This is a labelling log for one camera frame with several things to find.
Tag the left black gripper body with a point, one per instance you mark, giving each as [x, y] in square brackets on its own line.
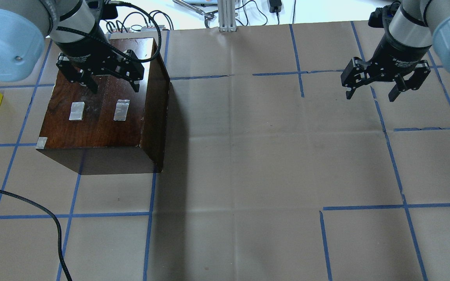
[85, 49]

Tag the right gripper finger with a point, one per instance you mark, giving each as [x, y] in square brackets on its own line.
[350, 92]
[400, 86]

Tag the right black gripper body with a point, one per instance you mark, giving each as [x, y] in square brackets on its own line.
[397, 52]

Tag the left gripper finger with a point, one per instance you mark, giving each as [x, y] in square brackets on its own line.
[134, 83]
[86, 80]

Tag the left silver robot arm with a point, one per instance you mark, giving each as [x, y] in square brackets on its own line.
[74, 27]

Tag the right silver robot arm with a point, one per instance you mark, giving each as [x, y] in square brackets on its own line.
[411, 28]

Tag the dark wooden drawer cabinet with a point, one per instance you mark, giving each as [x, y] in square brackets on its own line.
[114, 131]

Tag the grey usb hub box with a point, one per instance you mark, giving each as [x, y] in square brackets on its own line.
[153, 28]

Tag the black power adapter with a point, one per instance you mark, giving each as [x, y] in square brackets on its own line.
[275, 6]

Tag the brown paper table cover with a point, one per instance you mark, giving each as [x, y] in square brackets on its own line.
[270, 173]

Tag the aluminium frame post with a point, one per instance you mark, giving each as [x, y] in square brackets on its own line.
[226, 15]

